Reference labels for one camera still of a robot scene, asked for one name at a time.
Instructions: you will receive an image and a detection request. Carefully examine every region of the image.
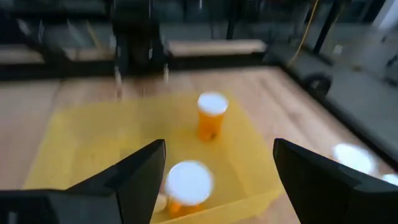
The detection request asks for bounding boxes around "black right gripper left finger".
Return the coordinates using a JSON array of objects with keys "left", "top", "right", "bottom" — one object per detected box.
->
[{"left": 63, "top": 138, "right": 167, "bottom": 224}]

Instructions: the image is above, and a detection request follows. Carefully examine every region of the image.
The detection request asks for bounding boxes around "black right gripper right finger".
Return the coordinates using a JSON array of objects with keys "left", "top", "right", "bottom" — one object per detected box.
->
[{"left": 272, "top": 138, "right": 398, "bottom": 224}]

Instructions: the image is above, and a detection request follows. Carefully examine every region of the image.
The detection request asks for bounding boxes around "amber pill bottle white cap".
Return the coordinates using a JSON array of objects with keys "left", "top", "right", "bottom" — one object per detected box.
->
[
  {"left": 164, "top": 160, "right": 215, "bottom": 219},
  {"left": 196, "top": 91, "right": 230, "bottom": 142}
]

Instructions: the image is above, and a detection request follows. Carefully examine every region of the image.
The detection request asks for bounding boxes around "translucent yellow plastic bin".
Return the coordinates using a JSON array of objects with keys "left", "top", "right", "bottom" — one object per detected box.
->
[{"left": 23, "top": 90, "right": 285, "bottom": 224}]

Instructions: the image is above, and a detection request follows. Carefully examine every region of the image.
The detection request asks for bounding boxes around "black caster wheel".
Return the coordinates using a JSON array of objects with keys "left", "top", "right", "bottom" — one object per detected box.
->
[{"left": 303, "top": 73, "right": 333, "bottom": 98}]

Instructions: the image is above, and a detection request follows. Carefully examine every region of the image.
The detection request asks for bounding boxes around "wooden background table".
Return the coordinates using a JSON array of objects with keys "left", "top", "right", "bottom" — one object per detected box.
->
[{"left": 167, "top": 39, "right": 269, "bottom": 59}]

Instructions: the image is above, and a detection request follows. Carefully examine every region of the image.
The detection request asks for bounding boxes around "yellow cable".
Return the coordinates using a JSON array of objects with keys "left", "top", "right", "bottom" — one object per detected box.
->
[{"left": 286, "top": 0, "right": 320, "bottom": 67}]

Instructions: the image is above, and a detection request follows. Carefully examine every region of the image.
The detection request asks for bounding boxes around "black slanted frame post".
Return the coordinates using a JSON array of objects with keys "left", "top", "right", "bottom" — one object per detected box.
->
[{"left": 312, "top": 0, "right": 342, "bottom": 56}]

